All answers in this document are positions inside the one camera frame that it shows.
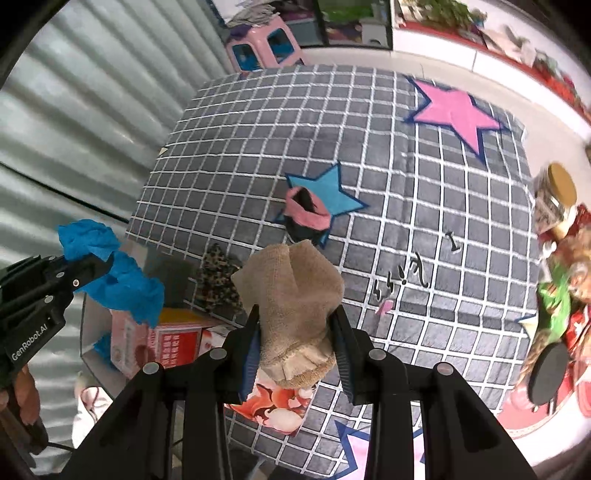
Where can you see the blue fabric piece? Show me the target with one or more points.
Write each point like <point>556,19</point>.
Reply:
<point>124,287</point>

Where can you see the black round disc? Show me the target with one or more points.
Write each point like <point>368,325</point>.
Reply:
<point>548,373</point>

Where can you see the pink and black sock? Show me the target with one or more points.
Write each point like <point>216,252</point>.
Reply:
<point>305,216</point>

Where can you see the mint green curtain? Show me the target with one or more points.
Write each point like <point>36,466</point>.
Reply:
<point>87,107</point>

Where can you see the person's left hand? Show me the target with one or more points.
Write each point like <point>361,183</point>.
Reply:
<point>27,396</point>

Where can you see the grey fabric storage box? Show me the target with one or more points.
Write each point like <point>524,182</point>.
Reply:
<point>174,272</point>

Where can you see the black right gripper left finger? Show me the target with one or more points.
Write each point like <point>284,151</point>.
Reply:
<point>133,438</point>

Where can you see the leopard print scrunchie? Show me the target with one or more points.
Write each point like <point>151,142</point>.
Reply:
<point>215,289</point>

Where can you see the pink plastic stool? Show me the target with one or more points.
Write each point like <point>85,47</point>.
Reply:
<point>271,45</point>

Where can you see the green potted plant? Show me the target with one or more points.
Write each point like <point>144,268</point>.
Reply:
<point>451,14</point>

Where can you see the blue cloth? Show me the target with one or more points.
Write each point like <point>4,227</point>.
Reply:
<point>102,347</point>

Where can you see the pink printed cardboard box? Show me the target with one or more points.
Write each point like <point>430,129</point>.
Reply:
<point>183,335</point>

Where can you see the jar with gold lid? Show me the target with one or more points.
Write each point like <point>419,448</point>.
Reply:
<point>555,197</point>

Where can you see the beige knitted sock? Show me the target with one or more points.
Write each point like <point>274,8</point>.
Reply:
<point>296,289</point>

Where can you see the dark shelving unit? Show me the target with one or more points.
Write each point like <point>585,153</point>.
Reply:
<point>339,23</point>

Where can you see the grey checkered play mat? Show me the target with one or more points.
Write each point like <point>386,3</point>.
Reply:
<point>437,250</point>

